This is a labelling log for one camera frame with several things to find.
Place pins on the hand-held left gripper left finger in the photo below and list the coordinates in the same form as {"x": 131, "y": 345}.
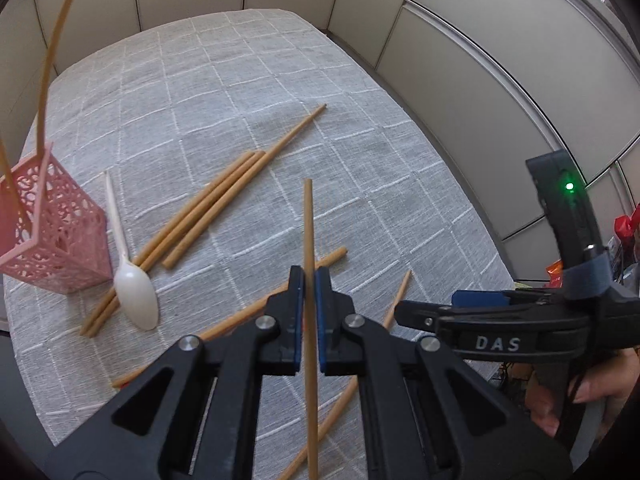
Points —
{"x": 298, "y": 310}

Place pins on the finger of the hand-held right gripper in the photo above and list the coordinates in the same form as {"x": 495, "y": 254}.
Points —
{"x": 480, "y": 298}
{"x": 490, "y": 342}

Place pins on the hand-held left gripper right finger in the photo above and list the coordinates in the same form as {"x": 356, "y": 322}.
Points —
{"x": 324, "y": 320}

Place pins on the white plastic spoon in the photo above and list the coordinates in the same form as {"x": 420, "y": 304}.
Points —
{"x": 137, "y": 295}

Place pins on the pink lattice utensil holder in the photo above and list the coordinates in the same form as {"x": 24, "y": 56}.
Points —
{"x": 65, "y": 240}

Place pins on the person's right hand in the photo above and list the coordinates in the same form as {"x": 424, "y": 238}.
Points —
{"x": 605, "y": 380}

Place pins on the orange snack packet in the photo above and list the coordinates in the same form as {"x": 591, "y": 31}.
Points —
{"x": 556, "y": 275}

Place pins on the red plastic bag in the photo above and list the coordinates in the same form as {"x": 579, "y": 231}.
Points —
{"x": 627, "y": 225}

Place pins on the grey checked tablecloth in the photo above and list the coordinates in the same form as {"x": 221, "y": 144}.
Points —
{"x": 225, "y": 85}

